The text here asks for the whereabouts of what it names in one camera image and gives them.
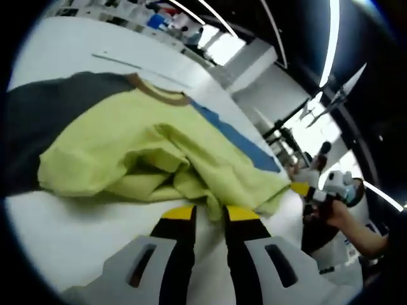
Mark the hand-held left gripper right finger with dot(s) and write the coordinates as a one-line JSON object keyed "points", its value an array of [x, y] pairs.
{"points": [[241, 254]]}

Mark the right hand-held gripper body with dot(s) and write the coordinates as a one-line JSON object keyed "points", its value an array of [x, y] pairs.
{"points": [[334, 184]]}

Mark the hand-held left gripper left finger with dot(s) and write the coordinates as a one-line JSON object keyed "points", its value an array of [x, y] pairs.
{"points": [[178, 254]]}

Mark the yellow blue grey garment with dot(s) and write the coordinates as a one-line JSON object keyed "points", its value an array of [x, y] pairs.
{"points": [[127, 127]]}

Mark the person's right hand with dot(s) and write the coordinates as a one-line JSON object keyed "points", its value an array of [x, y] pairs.
{"points": [[329, 213]]}

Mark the black metal stand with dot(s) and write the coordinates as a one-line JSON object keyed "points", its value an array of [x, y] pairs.
{"points": [[281, 135]]}

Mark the white square pillar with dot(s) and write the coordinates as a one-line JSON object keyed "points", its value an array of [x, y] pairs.
{"points": [[251, 66]]}

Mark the blue plastic bin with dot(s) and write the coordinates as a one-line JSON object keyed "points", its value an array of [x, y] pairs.
{"points": [[156, 21]]}

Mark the white workbench row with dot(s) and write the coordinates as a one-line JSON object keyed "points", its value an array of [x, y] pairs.
{"points": [[127, 19]]}

